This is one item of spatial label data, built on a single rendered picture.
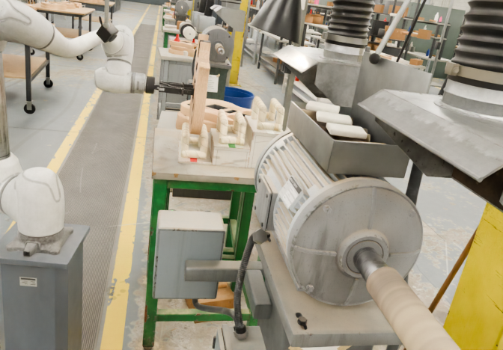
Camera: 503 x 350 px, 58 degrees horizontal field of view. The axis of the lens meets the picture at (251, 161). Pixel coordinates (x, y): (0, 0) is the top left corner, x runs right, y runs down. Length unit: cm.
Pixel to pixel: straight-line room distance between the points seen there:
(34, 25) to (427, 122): 125
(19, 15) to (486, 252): 178
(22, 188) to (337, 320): 119
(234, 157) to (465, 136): 152
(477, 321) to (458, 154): 152
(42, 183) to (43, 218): 12
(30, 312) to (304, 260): 128
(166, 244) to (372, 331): 50
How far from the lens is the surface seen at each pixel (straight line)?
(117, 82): 200
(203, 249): 111
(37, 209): 172
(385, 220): 83
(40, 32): 161
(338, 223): 80
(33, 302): 187
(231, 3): 349
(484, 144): 54
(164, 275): 115
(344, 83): 111
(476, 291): 200
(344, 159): 80
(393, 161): 85
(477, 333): 203
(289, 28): 115
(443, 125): 60
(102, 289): 277
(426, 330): 67
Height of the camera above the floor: 165
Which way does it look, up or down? 20 degrees down
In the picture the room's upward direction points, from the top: 8 degrees clockwise
